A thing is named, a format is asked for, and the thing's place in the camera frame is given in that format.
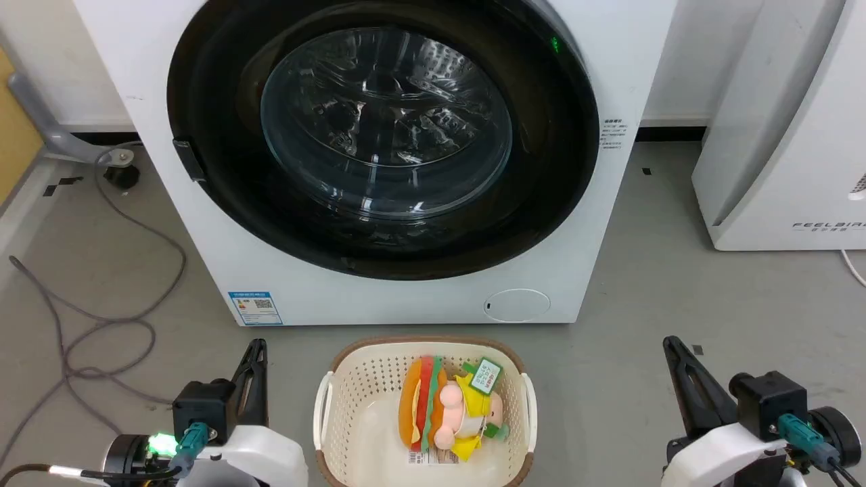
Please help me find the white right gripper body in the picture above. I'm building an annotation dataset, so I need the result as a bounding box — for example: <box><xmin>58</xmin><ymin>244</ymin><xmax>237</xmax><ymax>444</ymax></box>
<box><xmin>662</xmin><ymin>421</ymin><xmax>791</xmax><ymax>487</ymax></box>

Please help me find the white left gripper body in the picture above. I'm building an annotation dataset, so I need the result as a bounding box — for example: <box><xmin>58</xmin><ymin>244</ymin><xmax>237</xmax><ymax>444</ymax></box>
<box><xmin>203</xmin><ymin>425</ymin><xmax>309</xmax><ymax>487</ymax></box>

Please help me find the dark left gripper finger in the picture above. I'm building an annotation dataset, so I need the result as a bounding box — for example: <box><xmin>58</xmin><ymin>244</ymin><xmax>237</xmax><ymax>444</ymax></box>
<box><xmin>245</xmin><ymin>338</ymin><xmax>269</xmax><ymax>428</ymax></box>
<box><xmin>231</xmin><ymin>340</ymin><xmax>258</xmax><ymax>428</ymax></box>

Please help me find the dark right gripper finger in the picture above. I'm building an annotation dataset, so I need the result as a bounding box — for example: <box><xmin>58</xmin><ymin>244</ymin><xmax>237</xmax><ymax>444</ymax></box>
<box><xmin>662</xmin><ymin>336</ymin><xmax>712</xmax><ymax>439</ymax></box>
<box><xmin>670</xmin><ymin>337</ymin><xmax>739</xmax><ymax>430</ymax></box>

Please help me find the white front-load washing machine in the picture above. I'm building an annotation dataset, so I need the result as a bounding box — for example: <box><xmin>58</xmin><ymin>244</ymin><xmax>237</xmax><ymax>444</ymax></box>
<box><xmin>71</xmin><ymin>0</ymin><xmax>679</xmax><ymax>327</ymax></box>

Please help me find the round black glass washer door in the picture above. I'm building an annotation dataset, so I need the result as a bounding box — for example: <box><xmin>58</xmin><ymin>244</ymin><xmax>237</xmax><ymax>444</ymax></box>
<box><xmin>166</xmin><ymin>0</ymin><xmax>601</xmax><ymax>281</ymax></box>

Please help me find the blue energy label sticker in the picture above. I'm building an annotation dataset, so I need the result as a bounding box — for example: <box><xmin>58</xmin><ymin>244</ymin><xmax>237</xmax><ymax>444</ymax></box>
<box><xmin>228</xmin><ymin>292</ymin><xmax>283</xmax><ymax>327</ymax></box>

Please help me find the cream perforated laundry basket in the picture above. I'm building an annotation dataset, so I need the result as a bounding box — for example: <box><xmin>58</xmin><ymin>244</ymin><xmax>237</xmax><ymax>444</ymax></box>
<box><xmin>313</xmin><ymin>336</ymin><xmax>539</xmax><ymax>487</ymax></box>

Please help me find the hamburger plush toy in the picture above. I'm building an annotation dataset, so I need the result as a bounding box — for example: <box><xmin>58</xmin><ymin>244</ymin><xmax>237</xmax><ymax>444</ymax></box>
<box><xmin>398</xmin><ymin>356</ymin><xmax>449</xmax><ymax>453</ymax></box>

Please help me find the white barcode label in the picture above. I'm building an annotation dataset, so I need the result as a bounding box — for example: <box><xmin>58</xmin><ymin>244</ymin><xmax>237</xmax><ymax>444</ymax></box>
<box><xmin>406</xmin><ymin>450</ymin><xmax>461</xmax><ymax>466</ymax></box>

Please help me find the round white filter cover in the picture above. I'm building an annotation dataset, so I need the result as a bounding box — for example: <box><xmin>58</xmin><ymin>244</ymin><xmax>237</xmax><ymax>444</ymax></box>
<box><xmin>484</xmin><ymin>289</ymin><xmax>551</xmax><ymax>323</ymax></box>

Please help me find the green paper toy tag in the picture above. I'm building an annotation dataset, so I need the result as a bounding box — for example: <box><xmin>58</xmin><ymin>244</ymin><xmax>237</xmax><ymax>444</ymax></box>
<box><xmin>468</xmin><ymin>357</ymin><xmax>505</xmax><ymax>395</ymax></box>

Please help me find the yellow-dressed pink doll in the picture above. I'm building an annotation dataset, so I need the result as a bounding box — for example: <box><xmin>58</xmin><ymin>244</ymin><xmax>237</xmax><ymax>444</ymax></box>
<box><xmin>433</xmin><ymin>362</ymin><xmax>511</xmax><ymax>462</ymax></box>

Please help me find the black caster foot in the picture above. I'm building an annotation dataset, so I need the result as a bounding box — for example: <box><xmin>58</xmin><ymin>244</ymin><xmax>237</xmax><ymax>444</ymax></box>
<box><xmin>104</xmin><ymin>164</ymin><xmax>141</xmax><ymax>190</ymax></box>

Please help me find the white air purifier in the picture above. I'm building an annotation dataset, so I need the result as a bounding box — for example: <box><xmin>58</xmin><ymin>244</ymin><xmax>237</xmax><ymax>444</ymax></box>
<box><xmin>691</xmin><ymin>0</ymin><xmax>866</xmax><ymax>252</ymax></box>

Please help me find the grey metal stand leg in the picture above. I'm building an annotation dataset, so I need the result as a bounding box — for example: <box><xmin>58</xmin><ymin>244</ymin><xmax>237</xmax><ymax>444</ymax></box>
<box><xmin>7</xmin><ymin>71</ymin><xmax>136</xmax><ymax>166</ymax></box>

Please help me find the yellow wooden panel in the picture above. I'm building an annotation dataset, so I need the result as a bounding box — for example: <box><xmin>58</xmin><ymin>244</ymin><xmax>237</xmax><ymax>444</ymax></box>
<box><xmin>0</xmin><ymin>47</ymin><xmax>45</xmax><ymax>204</ymax></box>

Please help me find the teal left camera connector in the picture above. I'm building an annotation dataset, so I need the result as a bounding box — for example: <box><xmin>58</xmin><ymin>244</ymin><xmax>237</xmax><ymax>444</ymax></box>
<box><xmin>173</xmin><ymin>421</ymin><xmax>210</xmax><ymax>474</ymax></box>

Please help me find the teal camera connector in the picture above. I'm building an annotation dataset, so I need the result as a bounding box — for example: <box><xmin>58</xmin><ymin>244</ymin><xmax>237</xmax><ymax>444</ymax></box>
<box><xmin>173</xmin><ymin>421</ymin><xmax>210</xmax><ymax>474</ymax></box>
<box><xmin>778</xmin><ymin>414</ymin><xmax>841</xmax><ymax>472</ymax></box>

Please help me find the teal right camera connector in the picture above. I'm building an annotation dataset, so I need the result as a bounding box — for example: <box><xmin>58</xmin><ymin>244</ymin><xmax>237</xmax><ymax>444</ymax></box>
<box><xmin>778</xmin><ymin>414</ymin><xmax>841</xmax><ymax>472</ymax></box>

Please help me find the grey floor cable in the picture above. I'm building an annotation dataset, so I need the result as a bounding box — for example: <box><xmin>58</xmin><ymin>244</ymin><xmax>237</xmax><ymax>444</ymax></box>
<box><xmin>0</xmin><ymin>145</ymin><xmax>187</xmax><ymax>467</ymax></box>

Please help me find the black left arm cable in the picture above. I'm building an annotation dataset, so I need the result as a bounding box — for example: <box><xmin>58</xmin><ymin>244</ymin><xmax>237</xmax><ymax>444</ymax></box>
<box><xmin>0</xmin><ymin>463</ymin><xmax>183</xmax><ymax>485</ymax></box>

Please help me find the white power cable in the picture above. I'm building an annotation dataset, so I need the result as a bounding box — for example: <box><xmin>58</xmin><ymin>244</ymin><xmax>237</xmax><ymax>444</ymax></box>
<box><xmin>841</xmin><ymin>249</ymin><xmax>866</xmax><ymax>288</ymax></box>

